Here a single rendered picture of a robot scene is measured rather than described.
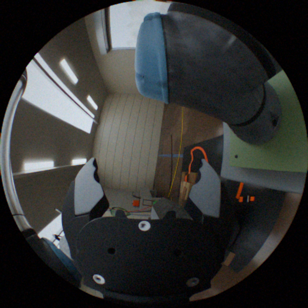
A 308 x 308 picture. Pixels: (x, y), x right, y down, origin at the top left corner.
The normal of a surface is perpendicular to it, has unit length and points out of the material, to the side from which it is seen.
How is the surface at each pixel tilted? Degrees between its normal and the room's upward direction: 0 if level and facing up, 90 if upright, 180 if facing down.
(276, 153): 3
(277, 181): 0
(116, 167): 90
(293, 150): 3
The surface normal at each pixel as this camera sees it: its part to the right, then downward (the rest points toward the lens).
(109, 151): 0.17, -0.01
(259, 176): -0.98, -0.15
